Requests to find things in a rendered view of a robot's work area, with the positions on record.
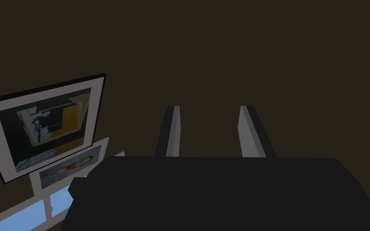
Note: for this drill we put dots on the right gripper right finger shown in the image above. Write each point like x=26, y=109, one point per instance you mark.
x=252, y=134

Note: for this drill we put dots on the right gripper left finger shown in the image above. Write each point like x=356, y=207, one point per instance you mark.
x=171, y=134

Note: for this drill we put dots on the white framed grey picture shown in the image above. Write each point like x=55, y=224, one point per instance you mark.
x=69, y=168

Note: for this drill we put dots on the black framed dark abstract picture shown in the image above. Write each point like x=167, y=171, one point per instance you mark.
x=43, y=128

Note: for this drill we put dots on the white framed window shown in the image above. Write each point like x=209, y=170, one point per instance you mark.
x=27, y=215

